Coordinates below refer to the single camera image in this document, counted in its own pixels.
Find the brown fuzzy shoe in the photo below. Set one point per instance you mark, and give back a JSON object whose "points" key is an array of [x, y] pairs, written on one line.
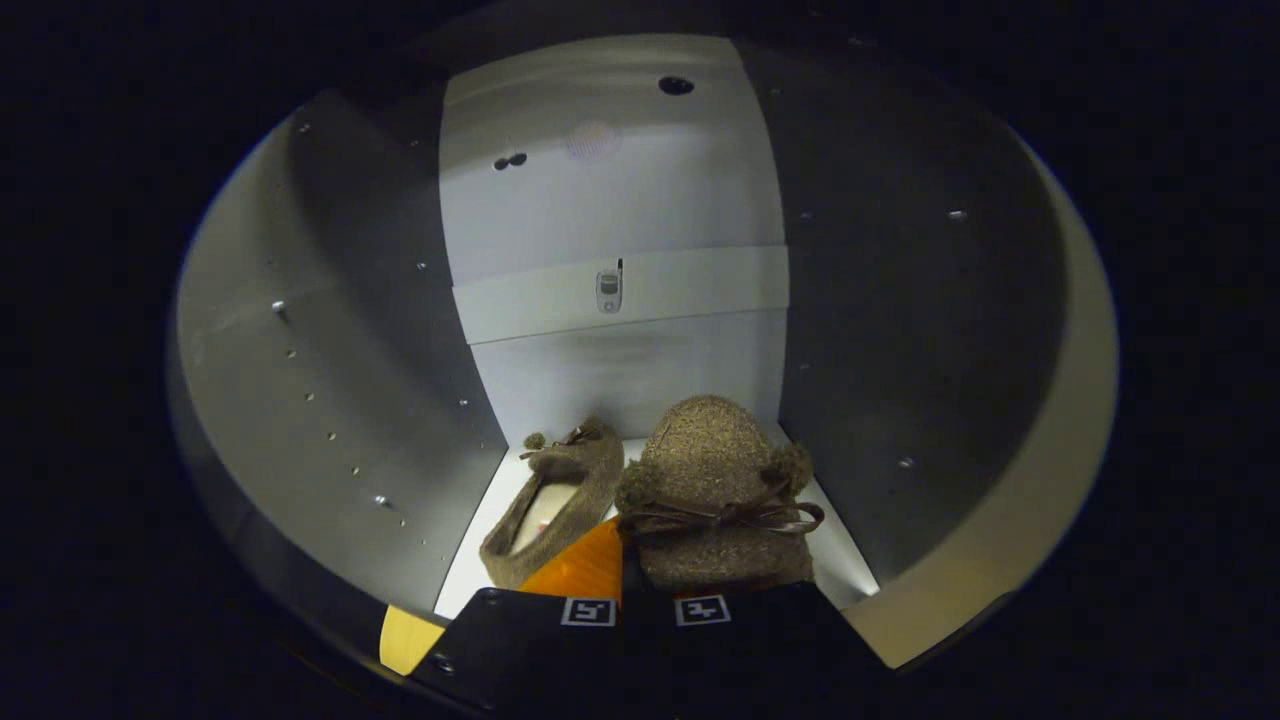
{"points": [[590, 480], [710, 450]]}

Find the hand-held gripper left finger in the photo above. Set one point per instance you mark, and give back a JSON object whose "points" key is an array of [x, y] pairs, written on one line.
{"points": [[520, 640]]}

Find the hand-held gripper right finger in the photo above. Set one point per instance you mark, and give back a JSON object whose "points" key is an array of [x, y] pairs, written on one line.
{"points": [[760, 640]]}

